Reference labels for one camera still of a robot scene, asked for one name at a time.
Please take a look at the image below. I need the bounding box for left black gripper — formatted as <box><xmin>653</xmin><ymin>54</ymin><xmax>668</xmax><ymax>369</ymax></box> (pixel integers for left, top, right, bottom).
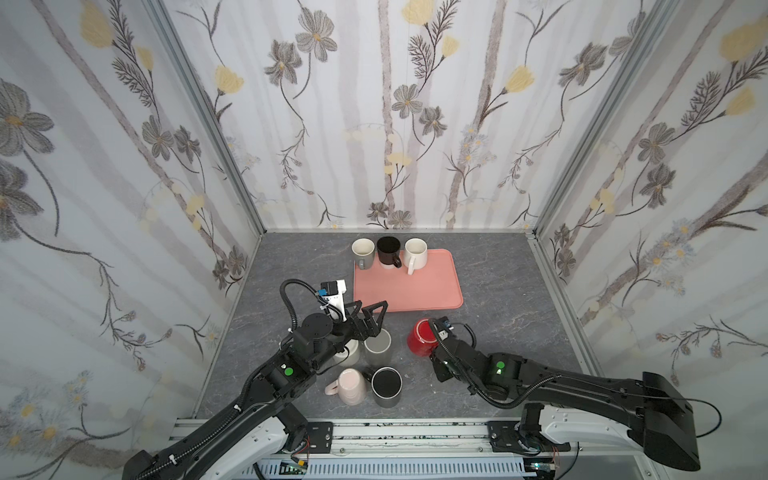
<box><xmin>305</xmin><ymin>298</ymin><xmax>386</xmax><ymax>372</ymax></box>

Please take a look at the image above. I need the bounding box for red mug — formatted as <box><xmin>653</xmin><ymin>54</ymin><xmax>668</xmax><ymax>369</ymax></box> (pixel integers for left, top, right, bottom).
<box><xmin>407</xmin><ymin>318</ymin><xmax>438</xmax><ymax>357</ymax></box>

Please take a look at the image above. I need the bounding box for grey upside-down mug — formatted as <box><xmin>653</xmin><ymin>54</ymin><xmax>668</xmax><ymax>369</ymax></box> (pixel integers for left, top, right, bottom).
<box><xmin>363</xmin><ymin>328</ymin><xmax>392</xmax><ymax>368</ymax></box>

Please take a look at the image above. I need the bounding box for light grey mug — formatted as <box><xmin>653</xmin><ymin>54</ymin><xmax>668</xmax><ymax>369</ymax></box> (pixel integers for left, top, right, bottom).
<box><xmin>351</xmin><ymin>238</ymin><xmax>376</xmax><ymax>270</ymax></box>

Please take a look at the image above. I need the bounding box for black dark grey mug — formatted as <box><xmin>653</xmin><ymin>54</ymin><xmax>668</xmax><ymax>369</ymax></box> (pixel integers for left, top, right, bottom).
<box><xmin>366</xmin><ymin>366</ymin><xmax>403</xmax><ymax>408</ymax></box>

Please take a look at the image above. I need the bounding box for black and white mug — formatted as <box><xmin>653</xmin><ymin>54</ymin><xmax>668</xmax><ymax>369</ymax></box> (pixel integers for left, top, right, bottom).
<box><xmin>376</xmin><ymin>236</ymin><xmax>402</xmax><ymax>269</ymax></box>

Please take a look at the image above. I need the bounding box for pink plastic tray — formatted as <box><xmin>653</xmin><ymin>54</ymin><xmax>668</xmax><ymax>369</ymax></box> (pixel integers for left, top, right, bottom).
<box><xmin>352</xmin><ymin>249</ymin><xmax>464</xmax><ymax>312</ymax></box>

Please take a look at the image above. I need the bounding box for pale pink mug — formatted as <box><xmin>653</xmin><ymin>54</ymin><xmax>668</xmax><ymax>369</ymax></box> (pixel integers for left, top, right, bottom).
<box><xmin>324</xmin><ymin>368</ymin><xmax>366</xmax><ymax>406</ymax></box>

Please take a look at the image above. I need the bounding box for white ribbed mug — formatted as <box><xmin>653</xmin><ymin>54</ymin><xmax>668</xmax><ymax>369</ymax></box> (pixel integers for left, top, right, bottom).
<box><xmin>403</xmin><ymin>238</ymin><xmax>428</xmax><ymax>275</ymax></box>

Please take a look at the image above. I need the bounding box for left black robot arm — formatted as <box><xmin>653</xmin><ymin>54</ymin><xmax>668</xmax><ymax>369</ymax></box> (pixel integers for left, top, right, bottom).
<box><xmin>122</xmin><ymin>279</ymin><xmax>388</xmax><ymax>479</ymax></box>

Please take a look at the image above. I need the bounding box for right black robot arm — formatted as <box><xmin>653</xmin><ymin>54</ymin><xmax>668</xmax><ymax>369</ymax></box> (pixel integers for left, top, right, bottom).
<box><xmin>428</xmin><ymin>317</ymin><xmax>702</xmax><ymax>472</ymax></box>

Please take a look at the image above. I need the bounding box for cream upside-down mug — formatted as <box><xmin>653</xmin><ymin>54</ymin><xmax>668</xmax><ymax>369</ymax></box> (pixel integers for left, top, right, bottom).
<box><xmin>334</xmin><ymin>339</ymin><xmax>361</xmax><ymax>368</ymax></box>

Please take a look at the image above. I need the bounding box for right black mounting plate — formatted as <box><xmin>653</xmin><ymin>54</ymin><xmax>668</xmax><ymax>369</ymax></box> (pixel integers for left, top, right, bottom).
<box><xmin>487</xmin><ymin>421</ymin><xmax>572</xmax><ymax>456</ymax></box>

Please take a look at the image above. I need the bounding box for black mounting plate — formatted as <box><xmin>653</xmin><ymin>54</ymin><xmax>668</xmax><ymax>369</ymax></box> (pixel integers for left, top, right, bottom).
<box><xmin>295</xmin><ymin>421</ymin><xmax>334</xmax><ymax>455</ymax></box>
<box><xmin>487</xmin><ymin>421</ymin><xmax>572</xmax><ymax>456</ymax></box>

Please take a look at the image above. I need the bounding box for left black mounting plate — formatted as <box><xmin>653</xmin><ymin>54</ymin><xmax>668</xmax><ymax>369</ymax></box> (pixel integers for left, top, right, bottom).
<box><xmin>295</xmin><ymin>421</ymin><xmax>334</xmax><ymax>455</ymax></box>

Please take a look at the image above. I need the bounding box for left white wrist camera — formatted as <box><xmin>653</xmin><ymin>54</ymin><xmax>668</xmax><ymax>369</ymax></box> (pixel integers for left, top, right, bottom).
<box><xmin>317</xmin><ymin>280</ymin><xmax>347</xmax><ymax>322</ymax></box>

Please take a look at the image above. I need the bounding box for white slotted cable duct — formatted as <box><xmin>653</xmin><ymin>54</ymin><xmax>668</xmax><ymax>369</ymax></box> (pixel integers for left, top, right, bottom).
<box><xmin>258</xmin><ymin>457</ymin><xmax>536</xmax><ymax>479</ymax></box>

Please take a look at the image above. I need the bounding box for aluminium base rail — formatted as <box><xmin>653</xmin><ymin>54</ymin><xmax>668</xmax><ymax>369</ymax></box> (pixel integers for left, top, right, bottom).
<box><xmin>160</xmin><ymin>418</ymin><xmax>661</xmax><ymax>460</ymax></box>

